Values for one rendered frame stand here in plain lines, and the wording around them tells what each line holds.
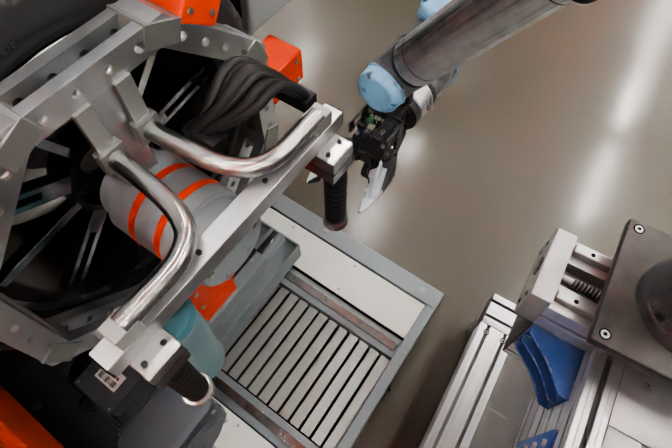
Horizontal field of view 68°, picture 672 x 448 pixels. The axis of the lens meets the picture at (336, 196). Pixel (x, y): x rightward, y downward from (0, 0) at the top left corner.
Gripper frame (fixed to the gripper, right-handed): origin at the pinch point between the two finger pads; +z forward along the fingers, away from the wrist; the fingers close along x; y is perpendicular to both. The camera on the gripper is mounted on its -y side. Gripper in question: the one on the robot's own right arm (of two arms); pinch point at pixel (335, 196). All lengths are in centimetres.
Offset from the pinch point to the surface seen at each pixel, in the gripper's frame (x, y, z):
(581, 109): 28, -83, -131
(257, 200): -2.1, 15.1, 13.7
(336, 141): -0.7, 12.1, -1.2
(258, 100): -8.7, 20.4, 4.4
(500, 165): 13, -83, -88
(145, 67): -31.1, 14.3, 4.9
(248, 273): -27, -60, 3
